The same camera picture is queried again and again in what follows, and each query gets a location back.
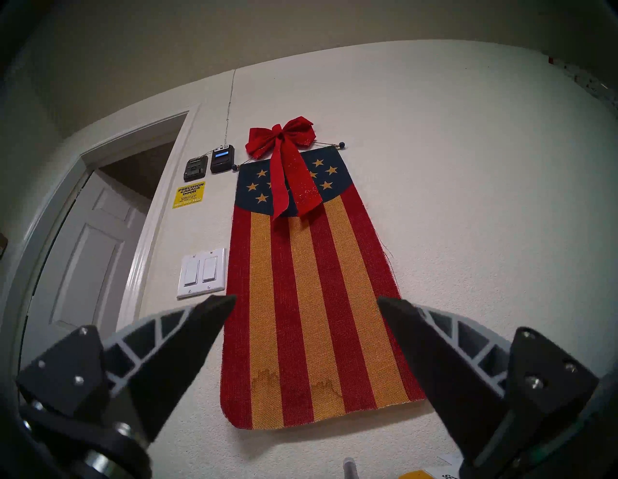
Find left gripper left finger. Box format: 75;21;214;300
14;295;238;442

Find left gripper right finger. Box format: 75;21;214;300
377;296;599;479

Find white paper leaflet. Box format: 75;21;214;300
425;454;464;479

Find white panel door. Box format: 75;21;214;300
19;169;150;367

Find black keypad with blue display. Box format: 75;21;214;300
211;145;235;174

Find red ribbon bow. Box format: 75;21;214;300
245;116;323;220

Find thin flag hanging rod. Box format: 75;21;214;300
232;141;346;170

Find white light switch plate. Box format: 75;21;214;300
177;248;226;300

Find white door frame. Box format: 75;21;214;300
0;104;201;377

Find red yellow striped wall flag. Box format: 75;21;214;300
220;145;426;430

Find yellow wall sticker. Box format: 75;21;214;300
172;181;206;209

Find black wall control button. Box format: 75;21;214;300
183;155;209;183

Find thin grey wall wire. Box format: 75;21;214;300
224;70;236;146

